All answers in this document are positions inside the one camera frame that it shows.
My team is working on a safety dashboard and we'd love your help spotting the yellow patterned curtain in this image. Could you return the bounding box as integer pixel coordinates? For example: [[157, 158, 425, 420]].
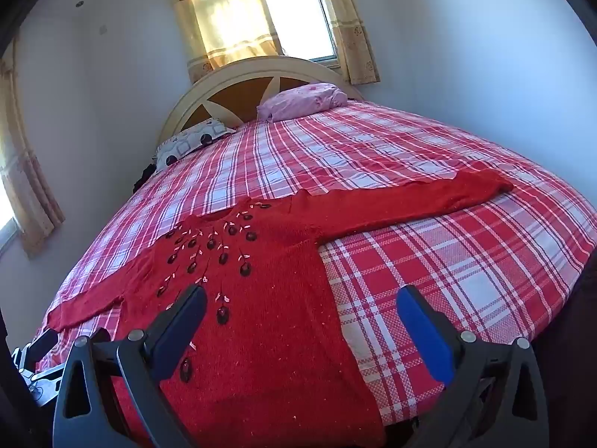
[[312, 0, 381, 85], [165, 0, 285, 85]]

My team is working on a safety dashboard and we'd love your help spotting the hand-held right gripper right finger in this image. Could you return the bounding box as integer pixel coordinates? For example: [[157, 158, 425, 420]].
[[396, 284, 550, 448]]

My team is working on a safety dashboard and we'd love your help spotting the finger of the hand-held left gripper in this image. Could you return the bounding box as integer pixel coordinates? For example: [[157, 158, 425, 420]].
[[23, 329, 60, 365]]

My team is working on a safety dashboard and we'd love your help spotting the red knitted sweater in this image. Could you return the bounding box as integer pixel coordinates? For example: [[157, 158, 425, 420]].
[[47, 169, 515, 448]]

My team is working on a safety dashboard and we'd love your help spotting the window with metal frame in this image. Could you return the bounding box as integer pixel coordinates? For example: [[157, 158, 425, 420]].
[[259, 0, 339, 63]]

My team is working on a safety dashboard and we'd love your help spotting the pink pillow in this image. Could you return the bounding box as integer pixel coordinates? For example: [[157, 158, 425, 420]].
[[256, 83, 350, 123]]

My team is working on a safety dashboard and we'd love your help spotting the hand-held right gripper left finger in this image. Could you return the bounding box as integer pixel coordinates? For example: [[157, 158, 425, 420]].
[[53, 284, 208, 448]]

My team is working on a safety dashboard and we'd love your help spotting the dark cloth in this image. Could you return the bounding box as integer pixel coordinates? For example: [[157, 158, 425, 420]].
[[133, 163, 159, 194]]

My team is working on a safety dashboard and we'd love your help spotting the beige pleated curtain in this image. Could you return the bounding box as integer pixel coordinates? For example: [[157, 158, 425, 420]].
[[0, 51, 66, 259]]

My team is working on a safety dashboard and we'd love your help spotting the cream wooden headboard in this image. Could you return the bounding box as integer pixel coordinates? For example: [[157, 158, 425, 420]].
[[157, 55, 365, 147]]

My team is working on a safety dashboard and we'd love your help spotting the white pillow with dark circles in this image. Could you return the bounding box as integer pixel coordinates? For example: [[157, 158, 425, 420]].
[[155, 118, 238, 172]]

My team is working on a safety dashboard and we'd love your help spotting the bed with red plaid sheet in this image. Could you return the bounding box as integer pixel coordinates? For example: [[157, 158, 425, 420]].
[[35, 100, 597, 430]]

